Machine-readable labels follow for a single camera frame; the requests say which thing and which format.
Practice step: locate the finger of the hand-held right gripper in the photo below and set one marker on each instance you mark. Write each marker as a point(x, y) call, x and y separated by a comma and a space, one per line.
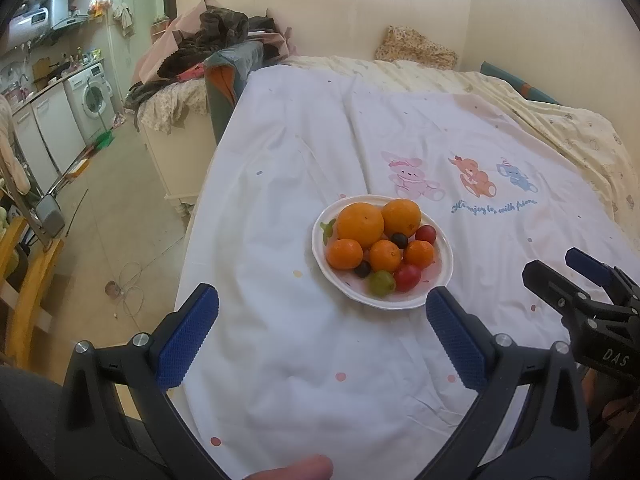
point(592, 266)
point(550, 285)

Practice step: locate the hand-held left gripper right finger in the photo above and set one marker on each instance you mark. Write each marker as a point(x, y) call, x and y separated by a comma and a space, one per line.
point(455, 345)

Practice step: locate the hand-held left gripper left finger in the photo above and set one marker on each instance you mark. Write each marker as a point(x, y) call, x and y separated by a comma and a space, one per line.
point(190, 340)

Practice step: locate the pink dotted ceramic plate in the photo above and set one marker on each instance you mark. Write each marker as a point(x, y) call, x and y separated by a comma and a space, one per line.
point(432, 280)

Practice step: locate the green grape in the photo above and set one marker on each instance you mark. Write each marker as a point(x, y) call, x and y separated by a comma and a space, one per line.
point(381, 282)

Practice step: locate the small orange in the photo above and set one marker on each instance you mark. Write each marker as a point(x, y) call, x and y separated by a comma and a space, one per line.
point(419, 253)
point(385, 255)

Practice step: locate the dark purple grape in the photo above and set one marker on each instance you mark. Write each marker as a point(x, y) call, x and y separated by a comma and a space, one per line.
point(398, 240)
point(362, 269)

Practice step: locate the medium orange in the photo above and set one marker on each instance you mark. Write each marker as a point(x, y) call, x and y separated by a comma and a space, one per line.
point(345, 253)

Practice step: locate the person's left hand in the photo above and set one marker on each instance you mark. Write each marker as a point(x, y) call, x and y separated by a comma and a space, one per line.
point(290, 469)

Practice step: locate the small pink tape roll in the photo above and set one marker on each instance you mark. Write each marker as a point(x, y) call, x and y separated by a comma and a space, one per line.
point(112, 290)

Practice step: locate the large orange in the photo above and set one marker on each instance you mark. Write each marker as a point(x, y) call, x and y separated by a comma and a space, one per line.
point(360, 222)
point(401, 217)

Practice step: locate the cream patterned bed sheet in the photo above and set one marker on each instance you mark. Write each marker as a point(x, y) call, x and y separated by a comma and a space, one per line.
point(575, 125)

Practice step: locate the wooden chair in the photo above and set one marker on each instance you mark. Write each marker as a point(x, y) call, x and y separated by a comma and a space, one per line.
point(30, 285)

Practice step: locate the white bedside cabinet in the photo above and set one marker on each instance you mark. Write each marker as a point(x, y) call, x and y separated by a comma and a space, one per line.
point(175, 165)

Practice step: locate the teal pillow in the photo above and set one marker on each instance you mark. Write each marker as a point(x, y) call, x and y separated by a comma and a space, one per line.
point(530, 91)

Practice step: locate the white cartoon printed blanket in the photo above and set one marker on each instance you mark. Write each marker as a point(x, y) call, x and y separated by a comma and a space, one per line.
point(300, 160)

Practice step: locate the green dustpan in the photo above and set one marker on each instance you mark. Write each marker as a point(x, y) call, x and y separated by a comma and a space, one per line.
point(103, 139)

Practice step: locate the floral cloth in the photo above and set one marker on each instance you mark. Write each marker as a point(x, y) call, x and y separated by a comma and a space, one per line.
point(165, 105)

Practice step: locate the white base cabinet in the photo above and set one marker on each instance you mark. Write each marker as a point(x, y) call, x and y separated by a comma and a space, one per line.
point(57, 120)
point(32, 150)

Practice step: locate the pink cloth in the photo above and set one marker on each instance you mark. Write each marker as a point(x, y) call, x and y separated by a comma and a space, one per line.
point(10, 155)

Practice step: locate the white washing machine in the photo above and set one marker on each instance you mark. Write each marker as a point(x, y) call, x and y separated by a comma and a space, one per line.
point(90, 95)

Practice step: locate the floral pillow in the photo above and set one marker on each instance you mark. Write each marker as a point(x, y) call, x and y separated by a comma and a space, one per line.
point(415, 47)

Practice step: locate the pile of dark clothes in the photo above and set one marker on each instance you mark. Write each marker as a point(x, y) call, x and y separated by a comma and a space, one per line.
point(215, 35)

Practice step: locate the hanging cream towel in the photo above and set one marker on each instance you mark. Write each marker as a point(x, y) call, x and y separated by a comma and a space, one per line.
point(124, 17)

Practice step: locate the silver range hood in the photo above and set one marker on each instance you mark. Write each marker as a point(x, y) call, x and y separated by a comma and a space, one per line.
point(70, 22)

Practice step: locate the white water heater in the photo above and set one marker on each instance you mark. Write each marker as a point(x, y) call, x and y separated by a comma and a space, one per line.
point(52, 10)

